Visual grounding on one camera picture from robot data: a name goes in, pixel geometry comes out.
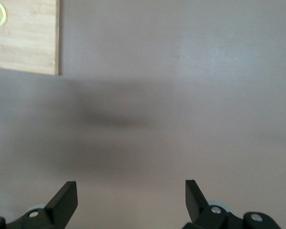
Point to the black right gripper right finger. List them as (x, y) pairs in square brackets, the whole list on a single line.
[(212, 219)]

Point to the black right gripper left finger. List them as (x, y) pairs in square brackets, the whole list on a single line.
[(52, 212)]

